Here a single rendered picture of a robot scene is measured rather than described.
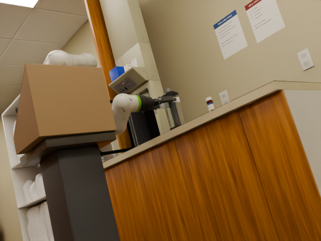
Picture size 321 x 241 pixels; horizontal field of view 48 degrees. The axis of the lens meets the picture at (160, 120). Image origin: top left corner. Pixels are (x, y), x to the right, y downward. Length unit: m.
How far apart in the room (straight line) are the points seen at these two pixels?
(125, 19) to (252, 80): 1.04
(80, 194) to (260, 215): 0.78
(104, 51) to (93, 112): 1.39
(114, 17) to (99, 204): 1.71
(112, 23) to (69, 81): 1.40
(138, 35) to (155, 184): 1.11
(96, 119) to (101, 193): 0.32
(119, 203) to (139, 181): 0.29
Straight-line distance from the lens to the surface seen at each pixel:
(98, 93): 1.61
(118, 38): 2.82
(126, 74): 2.54
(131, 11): 2.75
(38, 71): 1.53
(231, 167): 1.71
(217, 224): 1.84
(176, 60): 2.93
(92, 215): 1.53
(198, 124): 1.78
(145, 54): 2.61
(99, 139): 1.54
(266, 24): 2.45
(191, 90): 2.80
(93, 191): 1.54
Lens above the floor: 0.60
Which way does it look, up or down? 12 degrees up
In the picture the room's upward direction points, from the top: 15 degrees counter-clockwise
